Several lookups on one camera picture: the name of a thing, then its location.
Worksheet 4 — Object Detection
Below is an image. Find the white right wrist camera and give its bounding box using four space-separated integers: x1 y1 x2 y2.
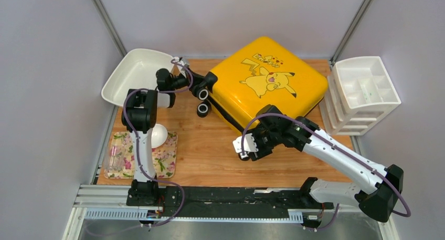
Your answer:
232 133 259 155

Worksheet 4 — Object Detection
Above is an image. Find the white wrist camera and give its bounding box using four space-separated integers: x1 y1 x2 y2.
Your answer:
232 133 259 155
171 56 189 76

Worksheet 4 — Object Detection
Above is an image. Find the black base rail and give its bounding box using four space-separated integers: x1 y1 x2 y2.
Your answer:
126 186 334 218

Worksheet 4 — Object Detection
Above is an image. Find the white drawer organizer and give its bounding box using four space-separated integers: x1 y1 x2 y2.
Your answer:
319 56 401 136

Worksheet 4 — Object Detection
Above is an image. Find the white rectangular basin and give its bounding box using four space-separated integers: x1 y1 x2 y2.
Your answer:
101 48 174 107

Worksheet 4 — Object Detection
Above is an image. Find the yellow cartoon hard-shell suitcase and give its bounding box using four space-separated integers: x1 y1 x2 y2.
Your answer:
192 36 329 133

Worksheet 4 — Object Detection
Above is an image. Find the clear glass cup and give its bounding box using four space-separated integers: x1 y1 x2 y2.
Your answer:
103 145 124 171

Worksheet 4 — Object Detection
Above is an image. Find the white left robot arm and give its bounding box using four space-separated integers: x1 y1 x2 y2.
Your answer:
121 68 204 206

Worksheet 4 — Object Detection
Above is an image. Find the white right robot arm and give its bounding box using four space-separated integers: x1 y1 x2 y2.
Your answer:
232 105 411 223

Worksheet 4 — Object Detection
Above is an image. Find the white small bowl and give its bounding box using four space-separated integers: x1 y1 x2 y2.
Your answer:
151 123 168 149

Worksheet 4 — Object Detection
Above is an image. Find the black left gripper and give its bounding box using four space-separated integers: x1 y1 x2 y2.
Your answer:
168 68 207 92

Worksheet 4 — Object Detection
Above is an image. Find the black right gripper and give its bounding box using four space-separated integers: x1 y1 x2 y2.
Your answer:
243 127 281 161

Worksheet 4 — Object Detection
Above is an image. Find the floral tray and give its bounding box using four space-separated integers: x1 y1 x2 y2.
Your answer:
103 131 178 179

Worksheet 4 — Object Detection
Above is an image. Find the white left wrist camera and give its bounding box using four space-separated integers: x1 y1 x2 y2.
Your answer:
171 56 189 76

